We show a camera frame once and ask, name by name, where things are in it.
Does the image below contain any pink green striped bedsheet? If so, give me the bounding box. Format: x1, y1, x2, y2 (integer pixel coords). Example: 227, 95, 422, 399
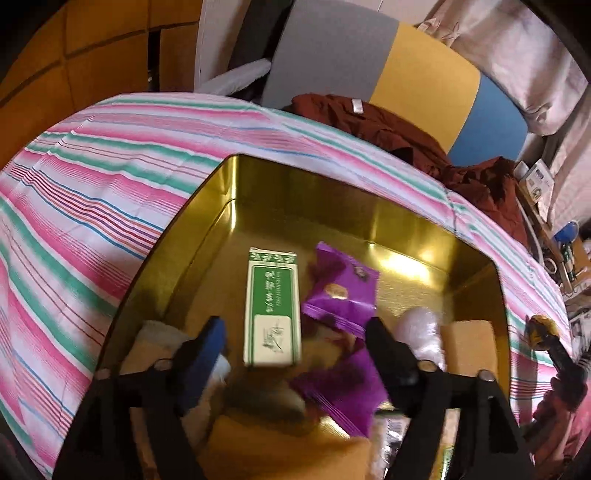
0, 91, 583, 480

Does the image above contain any wooden wardrobe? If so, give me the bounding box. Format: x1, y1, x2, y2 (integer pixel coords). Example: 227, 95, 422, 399
0, 0, 204, 158

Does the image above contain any small tan packet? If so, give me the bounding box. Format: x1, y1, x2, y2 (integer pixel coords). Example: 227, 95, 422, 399
440, 319, 502, 380
121, 320, 197, 374

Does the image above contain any purple snack packet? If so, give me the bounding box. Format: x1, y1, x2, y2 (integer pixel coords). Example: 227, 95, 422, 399
302, 241, 380, 334
290, 348, 389, 438

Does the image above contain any maroon garment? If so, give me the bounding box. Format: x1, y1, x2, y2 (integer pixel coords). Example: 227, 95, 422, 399
292, 93, 532, 250

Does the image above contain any wooden ledge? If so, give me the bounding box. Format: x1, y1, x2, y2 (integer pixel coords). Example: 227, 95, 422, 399
515, 185, 591, 296

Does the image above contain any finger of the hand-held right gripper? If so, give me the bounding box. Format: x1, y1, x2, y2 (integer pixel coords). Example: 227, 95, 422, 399
547, 339, 589, 411

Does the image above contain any gold tin box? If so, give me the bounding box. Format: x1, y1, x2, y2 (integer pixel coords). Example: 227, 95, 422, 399
95, 154, 512, 480

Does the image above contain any grey yellow blue chair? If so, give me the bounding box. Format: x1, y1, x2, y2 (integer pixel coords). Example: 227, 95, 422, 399
261, 0, 529, 167

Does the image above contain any pale curtain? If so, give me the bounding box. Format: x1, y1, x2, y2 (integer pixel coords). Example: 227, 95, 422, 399
545, 78, 591, 222

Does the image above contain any white padded armrest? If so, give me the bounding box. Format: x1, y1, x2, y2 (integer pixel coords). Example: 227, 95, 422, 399
196, 58, 273, 95

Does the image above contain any small blue item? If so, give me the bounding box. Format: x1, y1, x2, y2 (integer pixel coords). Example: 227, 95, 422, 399
554, 220, 580, 243

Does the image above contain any green white slim box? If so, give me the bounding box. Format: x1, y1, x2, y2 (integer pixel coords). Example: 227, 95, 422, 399
243, 247, 303, 370

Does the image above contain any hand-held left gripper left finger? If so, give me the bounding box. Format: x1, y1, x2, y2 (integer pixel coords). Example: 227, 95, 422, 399
53, 316, 228, 480

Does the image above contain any small white box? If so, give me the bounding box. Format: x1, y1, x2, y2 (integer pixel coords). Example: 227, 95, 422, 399
517, 159, 556, 206

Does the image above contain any white plastic packet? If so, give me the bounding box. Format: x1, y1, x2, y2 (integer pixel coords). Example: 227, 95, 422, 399
182, 353, 232, 439
393, 306, 448, 370

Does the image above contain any black post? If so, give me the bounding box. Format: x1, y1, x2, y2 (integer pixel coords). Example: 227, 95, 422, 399
228, 0, 296, 75

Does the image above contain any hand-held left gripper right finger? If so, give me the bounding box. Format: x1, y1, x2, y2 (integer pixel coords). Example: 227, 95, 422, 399
365, 316, 536, 480

